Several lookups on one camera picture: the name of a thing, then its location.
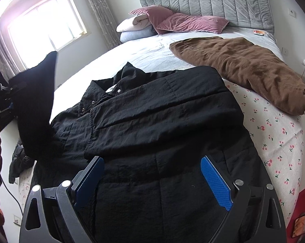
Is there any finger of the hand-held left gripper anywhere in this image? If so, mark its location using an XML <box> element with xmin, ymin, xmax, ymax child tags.
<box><xmin>0</xmin><ymin>82</ymin><xmax>26</xmax><ymax>95</ymax></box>
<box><xmin>0</xmin><ymin>102</ymin><xmax>16</xmax><ymax>122</ymax></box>

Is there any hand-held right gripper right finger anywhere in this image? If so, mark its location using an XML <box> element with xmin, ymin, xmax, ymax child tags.
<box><xmin>200</xmin><ymin>156</ymin><xmax>287</xmax><ymax>243</ymax></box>

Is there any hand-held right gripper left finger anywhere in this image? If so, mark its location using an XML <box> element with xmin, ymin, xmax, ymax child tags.
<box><xmin>19</xmin><ymin>156</ymin><xmax>105</xmax><ymax>243</ymax></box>

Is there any black coat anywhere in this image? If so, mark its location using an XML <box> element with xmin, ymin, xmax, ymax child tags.
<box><xmin>8</xmin><ymin>51</ymin><xmax>278</xmax><ymax>243</ymax></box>

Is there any patterned grey curtain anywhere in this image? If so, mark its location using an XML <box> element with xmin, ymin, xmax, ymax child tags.
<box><xmin>78</xmin><ymin>0</ymin><xmax>121</xmax><ymax>50</ymax></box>
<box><xmin>0</xmin><ymin>23</ymin><xmax>19</xmax><ymax>81</ymax></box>

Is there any dark quilted jacket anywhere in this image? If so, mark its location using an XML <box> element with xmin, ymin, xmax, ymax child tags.
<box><xmin>8</xmin><ymin>142</ymin><xmax>37</xmax><ymax>183</ymax></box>

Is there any window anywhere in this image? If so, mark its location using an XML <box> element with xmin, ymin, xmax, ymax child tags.
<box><xmin>7</xmin><ymin>0</ymin><xmax>92</xmax><ymax>69</ymax></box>

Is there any red plastic chair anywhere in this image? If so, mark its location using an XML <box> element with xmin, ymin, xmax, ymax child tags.
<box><xmin>286</xmin><ymin>180</ymin><xmax>305</xmax><ymax>243</ymax></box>

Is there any smartphone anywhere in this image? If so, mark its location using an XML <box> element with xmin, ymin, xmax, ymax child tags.
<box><xmin>293</xmin><ymin>214</ymin><xmax>305</xmax><ymax>238</ymax></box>

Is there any brown garment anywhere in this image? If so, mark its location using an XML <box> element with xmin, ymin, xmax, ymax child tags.
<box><xmin>169</xmin><ymin>37</ymin><xmax>305</xmax><ymax>115</ymax></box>

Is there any bed with white sheet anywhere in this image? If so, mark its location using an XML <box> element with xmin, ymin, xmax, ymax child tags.
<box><xmin>53</xmin><ymin>25</ymin><xmax>286</xmax><ymax>117</ymax></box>

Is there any white folded blanket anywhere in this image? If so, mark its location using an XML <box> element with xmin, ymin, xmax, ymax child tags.
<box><xmin>116</xmin><ymin>15</ymin><xmax>153</xmax><ymax>32</ymax></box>

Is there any light blue pillow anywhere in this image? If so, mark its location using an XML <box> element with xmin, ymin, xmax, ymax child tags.
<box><xmin>120</xmin><ymin>28</ymin><xmax>157</xmax><ymax>43</ymax></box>

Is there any pink velvet pillow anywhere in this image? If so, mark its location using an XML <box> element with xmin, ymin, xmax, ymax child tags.
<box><xmin>156</xmin><ymin>13</ymin><xmax>229</xmax><ymax>35</ymax></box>
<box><xmin>128</xmin><ymin>5</ymin><xmax>174</xmax><ymax>31</ymax></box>

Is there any grey padded headboard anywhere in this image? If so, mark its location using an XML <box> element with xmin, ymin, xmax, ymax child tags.
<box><xmin>140</xmin><ymin>0</ymin><xmax>274</xmax><ymax>34</ymax></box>

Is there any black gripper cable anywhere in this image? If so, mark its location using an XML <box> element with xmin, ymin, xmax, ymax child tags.
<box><xmin>0</xmin><ymin>172</ymin><xmax>24</xmax><ymax>215</ymax></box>

